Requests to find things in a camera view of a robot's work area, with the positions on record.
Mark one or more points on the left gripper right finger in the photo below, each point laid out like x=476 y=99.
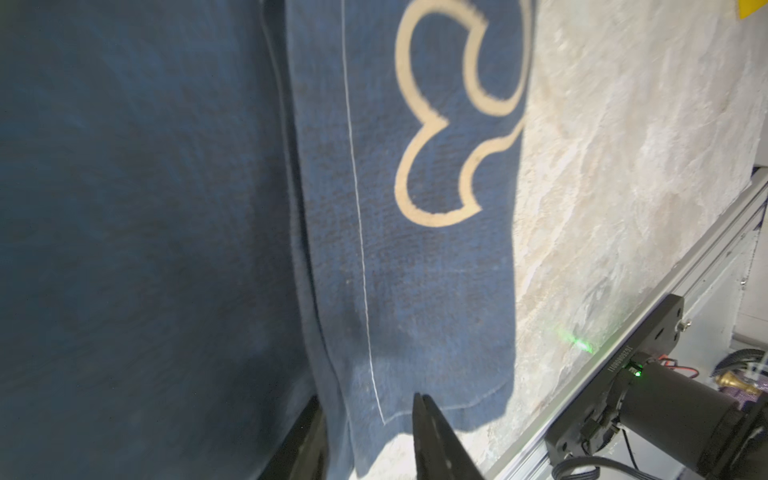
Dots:
x=439 y=454

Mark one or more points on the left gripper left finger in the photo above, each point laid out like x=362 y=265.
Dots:
x=303 y=453

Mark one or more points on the blue patterned pillowcase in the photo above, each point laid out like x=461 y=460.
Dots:
x=213 y=212

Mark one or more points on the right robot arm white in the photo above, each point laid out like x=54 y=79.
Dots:
x=703 y=429

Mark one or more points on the small yellow flat card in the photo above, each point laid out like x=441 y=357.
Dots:
x=745 y=8

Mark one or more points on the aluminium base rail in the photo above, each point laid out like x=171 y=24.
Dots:
x=655 y=321

